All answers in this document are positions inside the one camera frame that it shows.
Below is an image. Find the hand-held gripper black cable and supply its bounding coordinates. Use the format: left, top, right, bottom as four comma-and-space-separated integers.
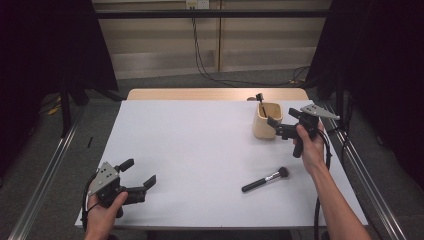
313, 128, 333, 240
80, 173, 101, 233

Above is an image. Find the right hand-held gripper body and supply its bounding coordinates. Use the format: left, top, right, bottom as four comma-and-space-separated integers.
275, 103, 341, 159

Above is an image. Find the white wall socket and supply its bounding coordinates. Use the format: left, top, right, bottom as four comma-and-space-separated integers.
185, 0, 210, 10

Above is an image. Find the person's right hand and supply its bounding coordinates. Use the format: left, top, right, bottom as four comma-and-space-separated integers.
293, 120, 329, 176

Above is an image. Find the left hand-held gripper black cable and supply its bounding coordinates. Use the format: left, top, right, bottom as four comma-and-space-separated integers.
80, 173, 101, 233

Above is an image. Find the black makeup brush silver ferrule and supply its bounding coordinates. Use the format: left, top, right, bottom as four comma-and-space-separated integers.
241, 166, 290, 194

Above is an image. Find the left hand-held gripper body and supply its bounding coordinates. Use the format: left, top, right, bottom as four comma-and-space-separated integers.
87, 161, 148, 219

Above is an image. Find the right hand-held gripper black cable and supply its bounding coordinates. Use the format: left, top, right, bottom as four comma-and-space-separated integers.
313, 128, 333, 240

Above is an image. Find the black curtain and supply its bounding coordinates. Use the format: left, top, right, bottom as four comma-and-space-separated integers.
0, 0, 119, 178
304, 0, 424, 191

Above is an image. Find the white table cover sheet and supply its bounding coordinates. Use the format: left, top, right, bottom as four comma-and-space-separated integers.
74, 99, 369, 231

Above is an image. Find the black horizontal bar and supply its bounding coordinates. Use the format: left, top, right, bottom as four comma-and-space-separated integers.
94, 9, 331, 19

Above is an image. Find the person's left hand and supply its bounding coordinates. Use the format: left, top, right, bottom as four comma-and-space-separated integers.
84, 191, 129, 235

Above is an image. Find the thin black applicator brush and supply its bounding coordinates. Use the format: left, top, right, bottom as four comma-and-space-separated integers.
255, 92, 268, 118

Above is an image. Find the black cable by stand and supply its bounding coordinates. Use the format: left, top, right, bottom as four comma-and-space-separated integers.
328, 96, 354, 161

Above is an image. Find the aluminium floor rail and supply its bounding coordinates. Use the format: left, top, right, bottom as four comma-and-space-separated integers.
314, 101, 408, 240
8, 109, 86, 240

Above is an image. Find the beige square holder cup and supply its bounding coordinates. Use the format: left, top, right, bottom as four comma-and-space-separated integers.
252, 101, 284, 140

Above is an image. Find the long black wall cable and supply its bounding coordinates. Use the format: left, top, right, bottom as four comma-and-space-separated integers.
190, 8, 311, 88

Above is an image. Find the black metal stand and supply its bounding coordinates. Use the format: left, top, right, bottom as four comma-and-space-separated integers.
334, 74, 346, 129
59, 79, 73, 138

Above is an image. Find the yellow floor cable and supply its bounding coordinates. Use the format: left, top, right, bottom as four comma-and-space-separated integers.
46, 96, 63, 116

